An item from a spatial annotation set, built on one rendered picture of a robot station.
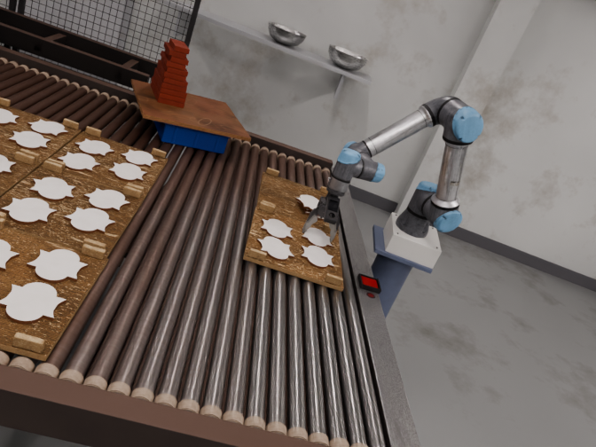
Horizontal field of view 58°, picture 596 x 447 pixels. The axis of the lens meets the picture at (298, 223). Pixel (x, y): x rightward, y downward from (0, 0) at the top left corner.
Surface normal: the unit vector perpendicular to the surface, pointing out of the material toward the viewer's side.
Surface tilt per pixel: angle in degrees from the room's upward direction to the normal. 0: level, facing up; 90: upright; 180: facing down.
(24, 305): 0
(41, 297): 0
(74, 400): 0
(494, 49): 90
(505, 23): 90
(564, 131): 90
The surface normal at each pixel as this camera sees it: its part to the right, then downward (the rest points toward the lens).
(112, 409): 0.34, -0.85
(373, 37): -0.11, 0.39
